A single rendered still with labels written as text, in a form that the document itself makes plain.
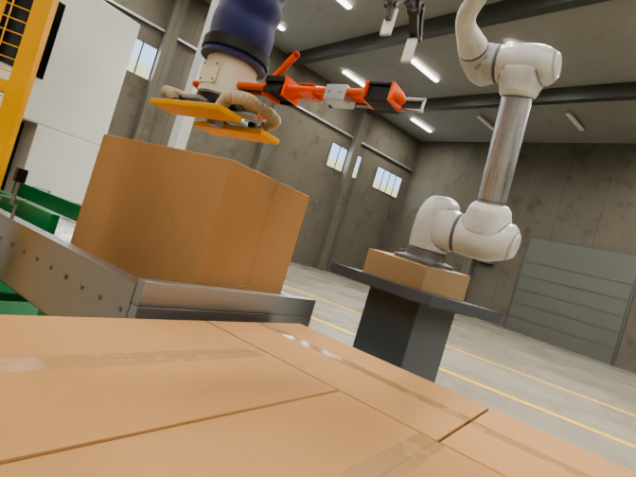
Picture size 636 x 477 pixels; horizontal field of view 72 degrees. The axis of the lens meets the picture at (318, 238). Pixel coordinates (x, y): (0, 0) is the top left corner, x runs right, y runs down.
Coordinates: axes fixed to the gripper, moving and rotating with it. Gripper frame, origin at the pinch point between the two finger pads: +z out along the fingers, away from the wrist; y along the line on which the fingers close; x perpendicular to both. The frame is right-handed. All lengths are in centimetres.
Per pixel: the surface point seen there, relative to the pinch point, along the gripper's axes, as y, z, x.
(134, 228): 20, 67, -57
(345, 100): 2.6, 16.7, -8.9
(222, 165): 18, 43, -30
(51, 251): 36, 79, -68
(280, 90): 5.5, 16.0, -30.4
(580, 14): -758, -490, -111
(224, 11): 12, -6, -57
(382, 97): 3.6, 15.6, 2.6
